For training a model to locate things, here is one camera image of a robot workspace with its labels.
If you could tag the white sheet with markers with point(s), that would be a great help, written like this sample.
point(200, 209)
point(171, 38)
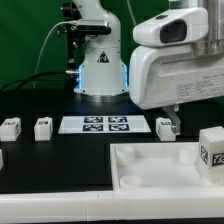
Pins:
point(104, 124)

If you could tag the white block left edge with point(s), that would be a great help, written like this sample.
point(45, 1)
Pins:
point(1, 160)

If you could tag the white square tabletop part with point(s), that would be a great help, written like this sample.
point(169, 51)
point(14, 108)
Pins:
point(144, 165)

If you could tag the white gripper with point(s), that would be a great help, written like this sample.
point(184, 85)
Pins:
point(166, 70)

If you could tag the black camera on stand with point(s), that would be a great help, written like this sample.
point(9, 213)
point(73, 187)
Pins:
point(76, 29)

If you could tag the white front rail fixture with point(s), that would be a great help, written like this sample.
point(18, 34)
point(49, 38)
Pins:
point(162, 203)

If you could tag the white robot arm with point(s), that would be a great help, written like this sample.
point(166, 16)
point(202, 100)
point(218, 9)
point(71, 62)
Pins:
point(102, 73)

